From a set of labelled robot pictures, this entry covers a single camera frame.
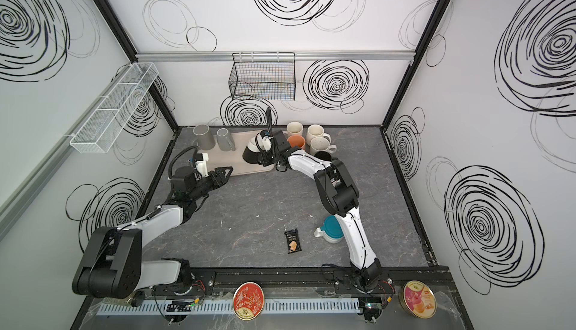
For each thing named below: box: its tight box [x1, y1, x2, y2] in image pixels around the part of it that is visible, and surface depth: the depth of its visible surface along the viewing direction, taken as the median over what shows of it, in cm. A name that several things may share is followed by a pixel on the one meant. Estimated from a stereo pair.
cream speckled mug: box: [309, 136, 337, 156], surface depth 105 cm
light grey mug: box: [216, 127, 237, 152], surface depth 107 cm
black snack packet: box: [284, 228, 303, 255], surface depth 84 cm
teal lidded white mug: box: [313, 214, 345, 244], surface depth 79 cm
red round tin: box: [232, 281, 265, 321], surface depth 69 cm
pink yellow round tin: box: [398, 279, 438, 320], surface depth 69 cm
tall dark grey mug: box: [192, 123, 216, 151], surface depth 107 cm
